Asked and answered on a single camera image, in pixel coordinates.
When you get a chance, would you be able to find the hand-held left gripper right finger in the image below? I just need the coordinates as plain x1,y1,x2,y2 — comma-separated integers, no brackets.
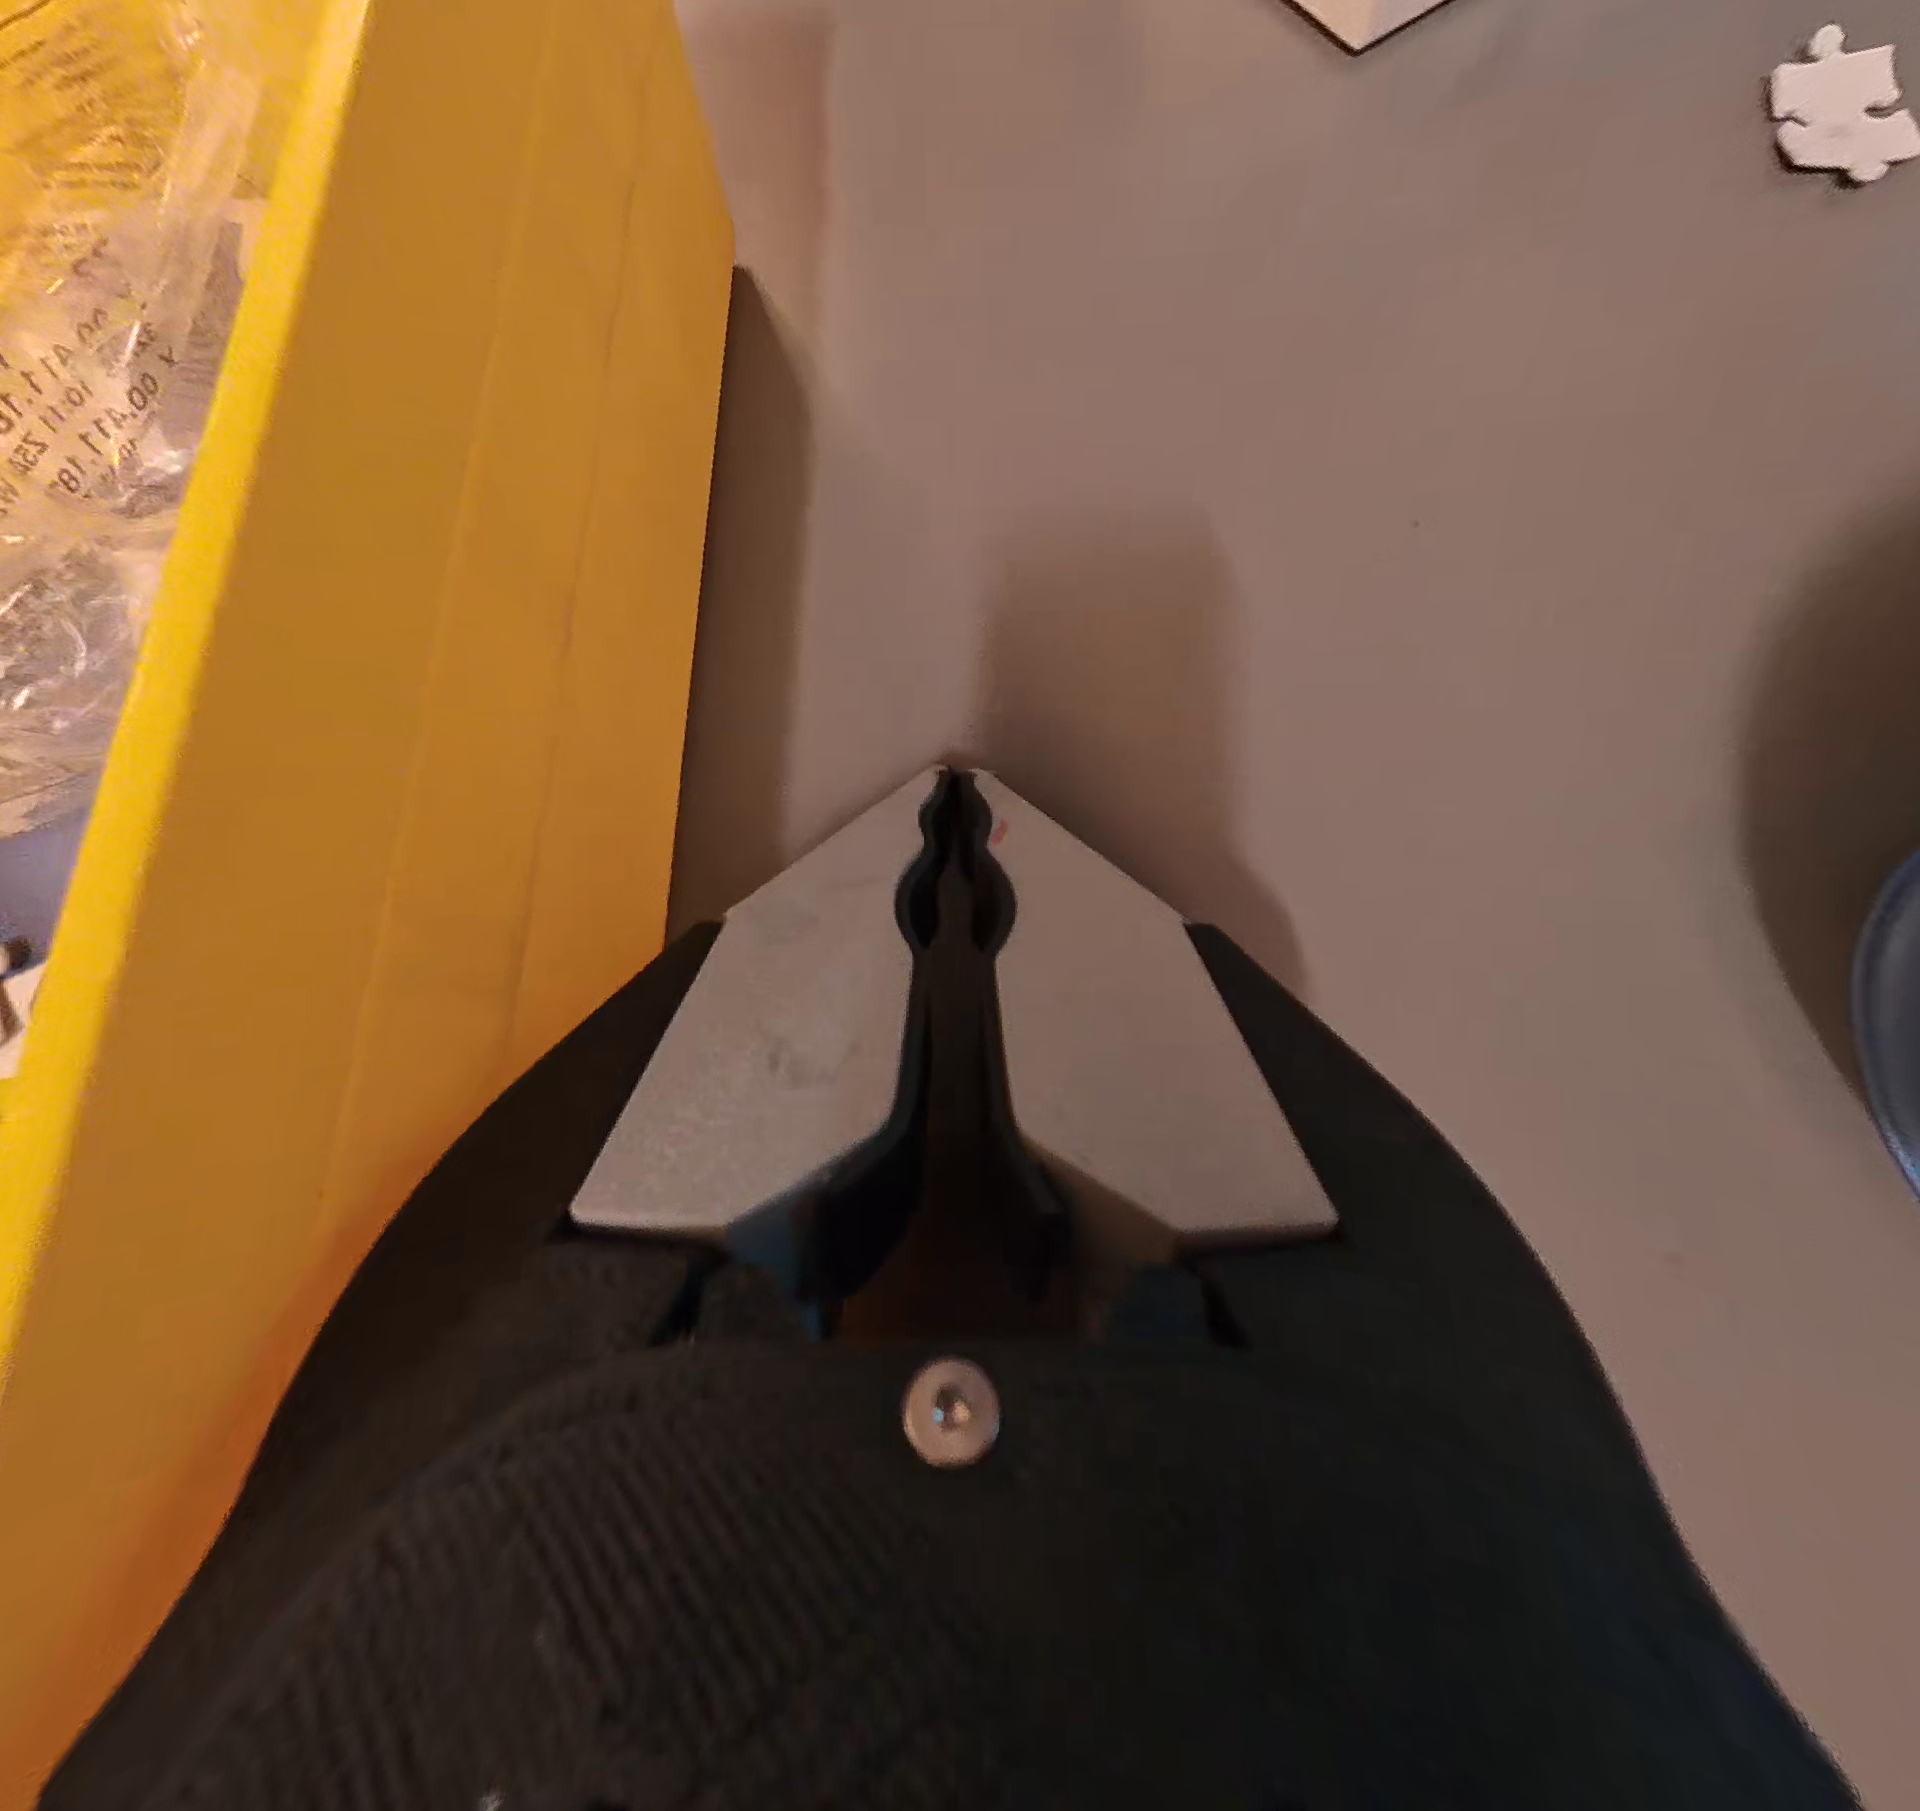
959,768,1342,1306

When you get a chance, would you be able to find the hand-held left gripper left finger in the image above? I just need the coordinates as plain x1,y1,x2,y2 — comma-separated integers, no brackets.
567,768,949,1306

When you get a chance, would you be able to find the yellow plastic bin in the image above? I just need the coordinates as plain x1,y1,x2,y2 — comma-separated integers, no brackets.
0,0,736,1784

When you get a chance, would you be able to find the white puzzle piece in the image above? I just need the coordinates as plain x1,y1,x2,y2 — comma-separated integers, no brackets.
1766,23,1920,190

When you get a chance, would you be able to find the clear plastic bag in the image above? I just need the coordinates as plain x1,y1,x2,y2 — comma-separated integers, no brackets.
0,0,395,853

